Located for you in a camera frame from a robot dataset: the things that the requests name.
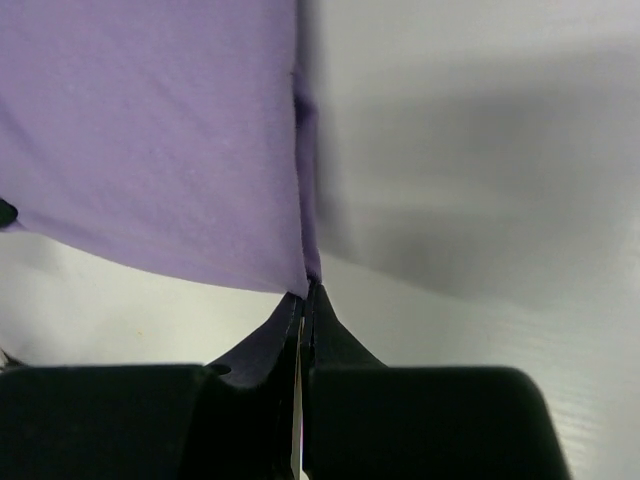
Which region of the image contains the purple t shirt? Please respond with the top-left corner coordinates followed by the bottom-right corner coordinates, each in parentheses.
top-left (1, 1), bottom-right (320, 296)

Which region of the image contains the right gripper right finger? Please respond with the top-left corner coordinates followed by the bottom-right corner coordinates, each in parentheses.
top-left (302, 284), bottom-right (570, 479)

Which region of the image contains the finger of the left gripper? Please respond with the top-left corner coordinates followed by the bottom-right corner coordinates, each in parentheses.
top-left (0, 199), bottom-right (18, 229)

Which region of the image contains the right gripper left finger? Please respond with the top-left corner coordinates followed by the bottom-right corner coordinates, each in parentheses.
top-left (1, 295), bottom-right (303, 479)

